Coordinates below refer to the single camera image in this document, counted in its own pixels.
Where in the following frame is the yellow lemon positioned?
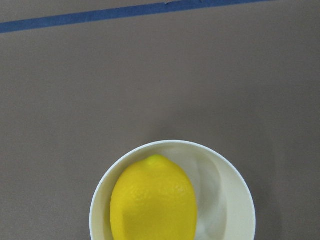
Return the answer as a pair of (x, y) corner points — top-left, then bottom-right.
(110, 154), (198, 240)

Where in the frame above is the white bowl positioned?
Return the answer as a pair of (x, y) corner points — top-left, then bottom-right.
(89, 140), (256, 240)

